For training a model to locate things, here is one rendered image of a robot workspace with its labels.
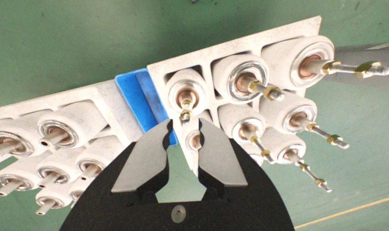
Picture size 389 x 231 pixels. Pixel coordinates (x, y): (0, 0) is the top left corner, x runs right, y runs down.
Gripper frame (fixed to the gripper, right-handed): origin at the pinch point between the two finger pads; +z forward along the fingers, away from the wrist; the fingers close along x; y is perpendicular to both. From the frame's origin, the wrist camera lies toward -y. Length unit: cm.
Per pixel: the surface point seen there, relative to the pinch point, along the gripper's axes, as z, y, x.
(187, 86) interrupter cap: 9.4, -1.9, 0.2
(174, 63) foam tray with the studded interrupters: 16.8, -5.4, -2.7
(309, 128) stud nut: 6.2, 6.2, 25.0
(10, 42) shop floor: 35, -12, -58
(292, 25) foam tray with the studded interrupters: 16.8, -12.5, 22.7
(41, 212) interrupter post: 7, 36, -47
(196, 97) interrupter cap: 9.5, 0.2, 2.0
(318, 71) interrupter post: 7.2, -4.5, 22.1
